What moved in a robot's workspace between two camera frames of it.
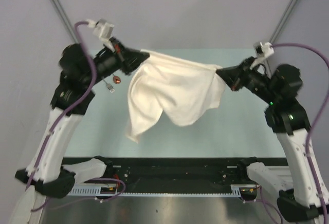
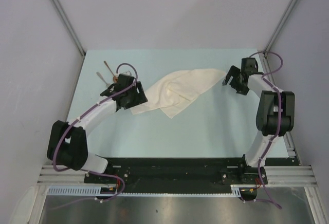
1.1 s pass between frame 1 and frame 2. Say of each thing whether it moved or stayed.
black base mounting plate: stayed
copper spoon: stayed
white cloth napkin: moved
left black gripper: moved
